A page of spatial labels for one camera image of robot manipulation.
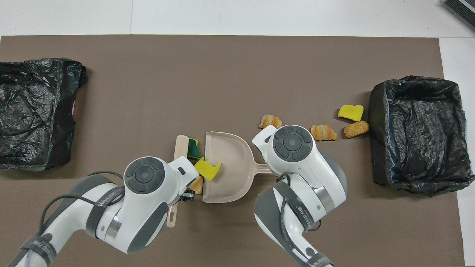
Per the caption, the pale bread chunk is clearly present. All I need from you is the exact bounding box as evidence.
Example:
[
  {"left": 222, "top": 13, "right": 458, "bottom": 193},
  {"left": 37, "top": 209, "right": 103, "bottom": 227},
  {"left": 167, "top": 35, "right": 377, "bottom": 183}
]
[{"left": 190, "top": 175, "right": 204, "bottom": 195}]

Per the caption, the notched yellow sponge piece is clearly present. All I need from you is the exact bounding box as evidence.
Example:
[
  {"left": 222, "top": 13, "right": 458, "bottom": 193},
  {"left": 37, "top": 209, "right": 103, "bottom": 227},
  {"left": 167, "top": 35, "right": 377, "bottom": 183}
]
[{"left": 194, "top": 157, "right": 222, "bottom": 181}]

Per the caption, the green and yellow sponge piece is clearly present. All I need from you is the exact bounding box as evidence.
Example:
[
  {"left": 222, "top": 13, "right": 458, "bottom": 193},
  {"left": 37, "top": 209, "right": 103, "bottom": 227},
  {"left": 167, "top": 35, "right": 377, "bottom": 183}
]
[{"left": 187, "top": 138, "right": 203, "bottom": 159}]

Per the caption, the beige hand brush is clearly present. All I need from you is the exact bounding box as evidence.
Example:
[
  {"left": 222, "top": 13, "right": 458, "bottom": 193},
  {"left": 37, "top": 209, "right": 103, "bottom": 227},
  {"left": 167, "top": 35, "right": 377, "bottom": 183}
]
[{"left": 166, "top": 135, "right": 191, "bottom": 228}]

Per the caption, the beige plastic dustpan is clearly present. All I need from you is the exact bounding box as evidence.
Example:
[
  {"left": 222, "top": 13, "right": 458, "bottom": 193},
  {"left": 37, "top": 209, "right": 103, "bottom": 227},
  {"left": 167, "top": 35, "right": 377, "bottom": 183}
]
[{"left": 202, "top": 131, "right": 273, "bottom": 204}]

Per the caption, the orange striped croissant piece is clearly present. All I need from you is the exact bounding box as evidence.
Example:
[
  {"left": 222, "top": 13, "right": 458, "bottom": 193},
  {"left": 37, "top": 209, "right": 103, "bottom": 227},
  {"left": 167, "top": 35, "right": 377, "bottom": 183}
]
[
  {"left": 311, "top": 125, "right": 338, "bottom": 142},
  {"left": 259, "top": 114, "right": 283, "bottom": 129}
]

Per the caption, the brown potato piece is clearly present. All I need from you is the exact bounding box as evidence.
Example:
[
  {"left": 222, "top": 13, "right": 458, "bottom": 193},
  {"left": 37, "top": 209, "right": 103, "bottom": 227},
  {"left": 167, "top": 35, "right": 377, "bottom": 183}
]
[{"left": 344, "top": 121, "right": 370, "bottom": 138}]

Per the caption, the plain yellow sponge piece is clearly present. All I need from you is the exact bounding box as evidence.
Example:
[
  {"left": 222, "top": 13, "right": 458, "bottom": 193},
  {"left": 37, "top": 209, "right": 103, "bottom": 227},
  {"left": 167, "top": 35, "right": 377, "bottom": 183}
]
[{"left": 338, "top": 105, "right": 364, "bottom": 122}]

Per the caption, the black bag-lined bin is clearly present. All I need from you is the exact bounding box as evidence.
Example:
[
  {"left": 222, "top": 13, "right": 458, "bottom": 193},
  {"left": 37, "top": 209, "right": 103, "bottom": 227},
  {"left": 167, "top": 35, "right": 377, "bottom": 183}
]
[
  {"left": 0, "top": 57, "right": 88, "bottom": 171},
  {"left": 368, "top": 76, "right": 475, "bottom": 197}
]

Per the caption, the brown table mat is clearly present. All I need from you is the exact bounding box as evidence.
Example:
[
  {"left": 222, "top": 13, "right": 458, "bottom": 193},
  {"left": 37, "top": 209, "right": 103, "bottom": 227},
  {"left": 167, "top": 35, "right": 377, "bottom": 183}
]
[{"left": 0, "top": 35, "right": 465, "bottom": 267}]

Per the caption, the dark grey ribbed device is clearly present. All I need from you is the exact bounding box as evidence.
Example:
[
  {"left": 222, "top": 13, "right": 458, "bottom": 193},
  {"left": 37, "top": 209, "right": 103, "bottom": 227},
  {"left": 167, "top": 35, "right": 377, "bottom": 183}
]
[{"left": 442, "top": 0, "right": 475, "bottom": 32}]

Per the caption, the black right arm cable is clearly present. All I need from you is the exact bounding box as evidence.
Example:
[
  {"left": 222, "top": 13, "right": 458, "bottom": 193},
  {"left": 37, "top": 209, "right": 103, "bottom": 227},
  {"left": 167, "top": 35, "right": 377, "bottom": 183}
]
[{"left": 279, "top": 174, "right": 324, "bottom": 233}]

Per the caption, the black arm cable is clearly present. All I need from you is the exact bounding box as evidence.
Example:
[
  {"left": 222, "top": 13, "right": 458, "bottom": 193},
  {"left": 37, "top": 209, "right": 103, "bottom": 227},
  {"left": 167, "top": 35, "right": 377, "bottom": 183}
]
[
  {"left": 279, "top": 174, "right": 324, "bottom": 233},
  {"left": 39, "top": 171, "right": 125, "bottom": 238}
]

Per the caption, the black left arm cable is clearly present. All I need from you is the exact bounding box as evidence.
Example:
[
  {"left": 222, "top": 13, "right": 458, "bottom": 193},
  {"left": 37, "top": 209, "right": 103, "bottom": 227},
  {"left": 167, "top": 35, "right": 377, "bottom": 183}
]
[{"left": 39, "top": 171, "right": 125, "bottom": 238}]

